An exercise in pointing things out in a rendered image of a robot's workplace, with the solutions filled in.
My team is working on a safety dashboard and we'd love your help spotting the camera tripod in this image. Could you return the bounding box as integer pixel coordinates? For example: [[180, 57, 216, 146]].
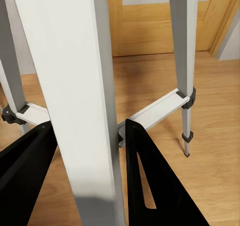
[[0, 0, 198, 226]]

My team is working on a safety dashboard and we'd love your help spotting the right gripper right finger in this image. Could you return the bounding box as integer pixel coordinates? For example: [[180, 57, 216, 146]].
[[125, 119, 210, 226]]

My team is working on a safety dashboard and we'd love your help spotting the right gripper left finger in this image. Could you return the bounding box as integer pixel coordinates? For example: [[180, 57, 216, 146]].
[[0, 121, 58, 226]]

